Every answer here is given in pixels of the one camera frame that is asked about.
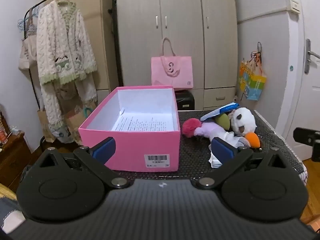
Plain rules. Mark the brown paper bag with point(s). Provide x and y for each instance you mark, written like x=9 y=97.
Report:
x=73 y=119

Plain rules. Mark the cream knitted cardigan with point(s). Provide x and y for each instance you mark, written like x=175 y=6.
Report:
x=64 y=57

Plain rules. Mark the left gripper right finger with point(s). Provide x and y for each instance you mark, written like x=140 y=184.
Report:
x=225 y=171

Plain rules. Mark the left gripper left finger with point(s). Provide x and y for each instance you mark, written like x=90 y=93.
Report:
x=95 y=159

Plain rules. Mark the black suitcase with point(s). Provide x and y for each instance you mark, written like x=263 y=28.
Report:
x=185 y=100

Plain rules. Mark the white panda plush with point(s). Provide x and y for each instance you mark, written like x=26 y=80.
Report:
x=242 y=121

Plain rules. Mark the red pompom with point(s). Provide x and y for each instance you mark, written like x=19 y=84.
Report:
x=189 y=126

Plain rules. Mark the colourful hanging gift bag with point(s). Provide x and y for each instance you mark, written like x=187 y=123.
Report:
x=252 y=79

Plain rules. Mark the black clothes rack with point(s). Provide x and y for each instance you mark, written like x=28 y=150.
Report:
x=24 y=21

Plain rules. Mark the wall light switch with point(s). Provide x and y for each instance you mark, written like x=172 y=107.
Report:
x=293 y=6

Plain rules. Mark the green makeup sponge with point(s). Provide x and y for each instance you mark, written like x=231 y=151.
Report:
x=223 y=121

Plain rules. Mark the white mesh bath pouf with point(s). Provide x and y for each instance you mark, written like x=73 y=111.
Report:
x=222 y=151

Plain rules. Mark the printed paper sheet in box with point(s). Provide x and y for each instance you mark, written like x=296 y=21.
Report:
x=144 y=122

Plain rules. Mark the orange makeup sponge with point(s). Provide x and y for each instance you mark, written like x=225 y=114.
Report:
x=253 y=140

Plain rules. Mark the white door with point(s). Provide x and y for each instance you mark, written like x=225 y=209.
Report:
x=307 y=109

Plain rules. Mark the black honeycomb table mat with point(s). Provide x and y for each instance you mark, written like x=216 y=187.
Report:
x=273 y=156

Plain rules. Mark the silver door handle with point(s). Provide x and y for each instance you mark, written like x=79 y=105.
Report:
x=308 y=54

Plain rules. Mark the beige wardrobe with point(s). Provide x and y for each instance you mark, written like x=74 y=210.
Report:
x=126 y=34

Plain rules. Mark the canvas tote on rack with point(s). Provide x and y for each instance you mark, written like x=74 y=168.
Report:
x=28 y=55

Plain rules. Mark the purple plush toy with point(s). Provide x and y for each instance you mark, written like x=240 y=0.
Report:
x=211 y=130

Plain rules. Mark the blue white wet wipes pack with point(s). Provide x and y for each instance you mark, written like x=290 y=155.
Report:
x=224 y=109

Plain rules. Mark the pink tote bag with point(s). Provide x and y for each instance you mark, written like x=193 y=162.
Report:
x=175 y=71

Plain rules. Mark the pink cardboard shoe box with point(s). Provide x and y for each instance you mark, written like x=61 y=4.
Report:
x=136 y=151

